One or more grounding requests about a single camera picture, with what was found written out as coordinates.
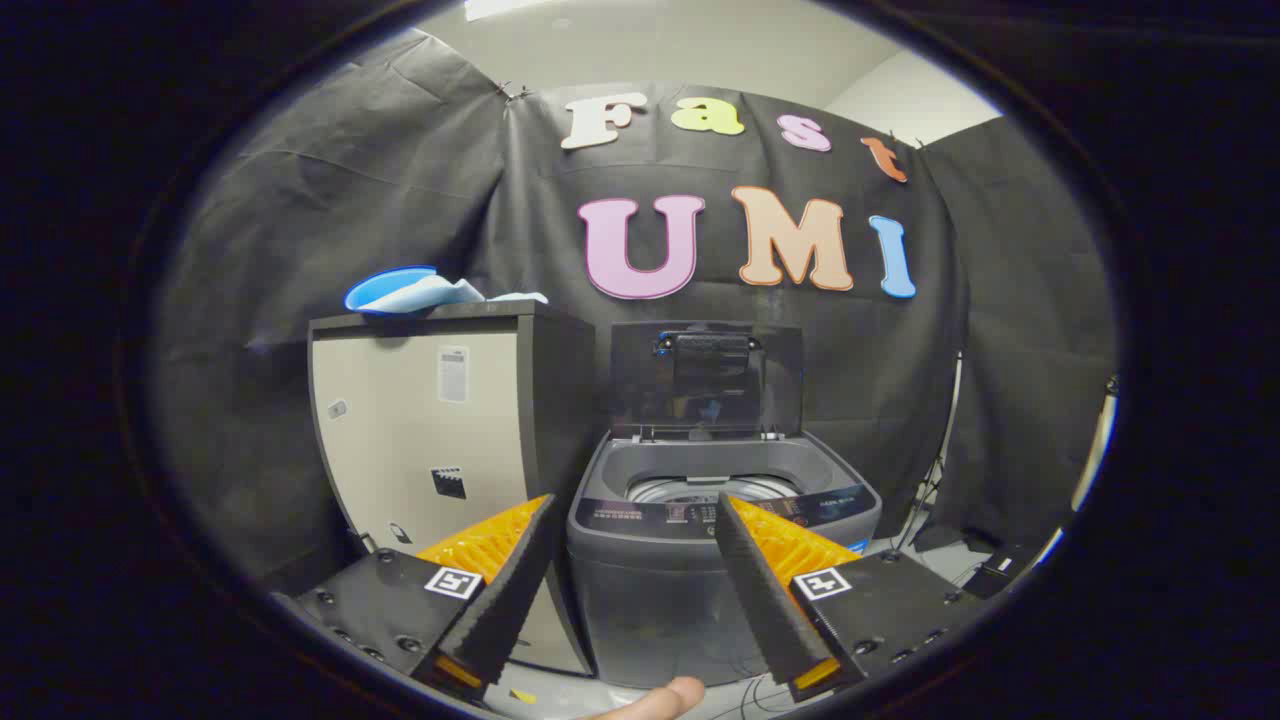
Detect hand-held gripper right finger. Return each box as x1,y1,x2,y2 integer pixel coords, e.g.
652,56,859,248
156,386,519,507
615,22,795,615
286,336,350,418
713,490,991,704

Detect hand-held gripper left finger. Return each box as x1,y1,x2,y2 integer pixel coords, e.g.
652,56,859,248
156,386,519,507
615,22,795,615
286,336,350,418
272,492,559,706

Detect grey washing machine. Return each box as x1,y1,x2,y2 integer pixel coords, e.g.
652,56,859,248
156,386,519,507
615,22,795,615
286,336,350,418
566,428,883,691

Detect light blue shirt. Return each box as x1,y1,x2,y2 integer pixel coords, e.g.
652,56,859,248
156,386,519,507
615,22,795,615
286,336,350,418
375,275,549,316

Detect small black box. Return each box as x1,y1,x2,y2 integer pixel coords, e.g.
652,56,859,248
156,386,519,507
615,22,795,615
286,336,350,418
965,545,1041,601

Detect black backdrop cloth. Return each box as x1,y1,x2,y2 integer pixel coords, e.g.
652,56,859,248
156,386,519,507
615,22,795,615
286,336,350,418
150,30,1119,601

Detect thin black floor cables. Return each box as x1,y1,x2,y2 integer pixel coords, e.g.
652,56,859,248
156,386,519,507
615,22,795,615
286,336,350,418
700,672,801,717

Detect beige cabinet with dark frame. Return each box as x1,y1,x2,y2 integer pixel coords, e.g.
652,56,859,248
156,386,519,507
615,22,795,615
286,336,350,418
307,298,598,679

